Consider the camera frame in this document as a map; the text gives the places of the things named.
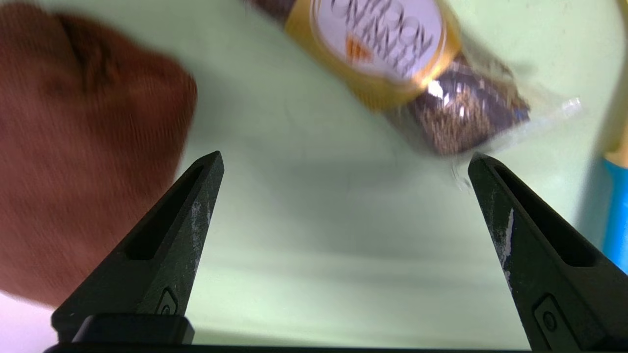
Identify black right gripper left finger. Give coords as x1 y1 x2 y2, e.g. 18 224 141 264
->
52 151 225 342

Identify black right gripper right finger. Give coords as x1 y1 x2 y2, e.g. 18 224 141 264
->
468 153 628 353

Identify yellow spoon with blue handle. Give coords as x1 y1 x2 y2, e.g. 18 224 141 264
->
601 0 628 273

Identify brown towel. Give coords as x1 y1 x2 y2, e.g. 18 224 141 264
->
0 2 198 307

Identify chocolate snack pack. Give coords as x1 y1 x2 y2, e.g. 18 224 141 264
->
245 0 582 157

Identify light green plastic tray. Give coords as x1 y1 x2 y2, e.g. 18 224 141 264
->
0 0 628 346

